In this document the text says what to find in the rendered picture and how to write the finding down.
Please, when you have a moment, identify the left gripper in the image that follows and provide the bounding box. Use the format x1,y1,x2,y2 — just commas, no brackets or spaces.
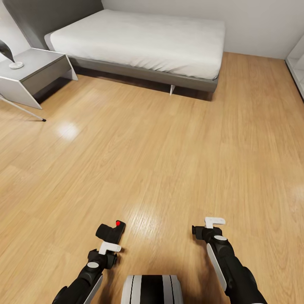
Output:
88,250,117,269

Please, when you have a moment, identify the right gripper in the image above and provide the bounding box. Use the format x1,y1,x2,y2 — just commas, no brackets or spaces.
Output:
192,226,223,242

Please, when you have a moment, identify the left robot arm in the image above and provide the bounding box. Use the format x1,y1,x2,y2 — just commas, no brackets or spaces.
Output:
52,241,121,304

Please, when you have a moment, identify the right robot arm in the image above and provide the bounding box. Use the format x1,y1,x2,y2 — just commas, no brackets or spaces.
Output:
192,217,268,304

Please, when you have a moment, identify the digital camera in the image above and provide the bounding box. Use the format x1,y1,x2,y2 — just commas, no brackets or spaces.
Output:
95,220,126,254

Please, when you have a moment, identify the camera tripod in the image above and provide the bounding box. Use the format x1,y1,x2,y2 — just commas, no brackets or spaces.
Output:
0,97,46,122

